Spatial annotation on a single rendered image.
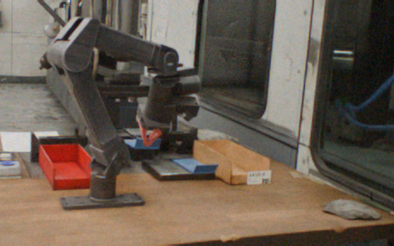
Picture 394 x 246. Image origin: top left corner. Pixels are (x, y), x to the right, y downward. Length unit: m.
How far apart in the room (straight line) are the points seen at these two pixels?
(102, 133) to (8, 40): 9.63
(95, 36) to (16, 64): 9.70
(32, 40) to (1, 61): 0.74
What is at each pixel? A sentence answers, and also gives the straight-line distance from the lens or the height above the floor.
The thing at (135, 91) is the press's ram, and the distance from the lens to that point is 1.62.
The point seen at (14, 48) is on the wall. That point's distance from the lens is 10.81.
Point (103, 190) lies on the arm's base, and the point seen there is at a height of 0.94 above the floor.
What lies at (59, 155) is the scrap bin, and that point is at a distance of 1.61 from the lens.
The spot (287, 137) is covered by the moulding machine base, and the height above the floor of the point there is 0.97.
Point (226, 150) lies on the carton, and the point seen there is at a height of 0.93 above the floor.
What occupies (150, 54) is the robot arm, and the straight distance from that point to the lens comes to 1.24.
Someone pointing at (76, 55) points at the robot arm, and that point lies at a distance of 1.13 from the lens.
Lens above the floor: 1.33
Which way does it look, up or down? 10 degrees down
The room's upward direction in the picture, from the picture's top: 3 degrees clockwise
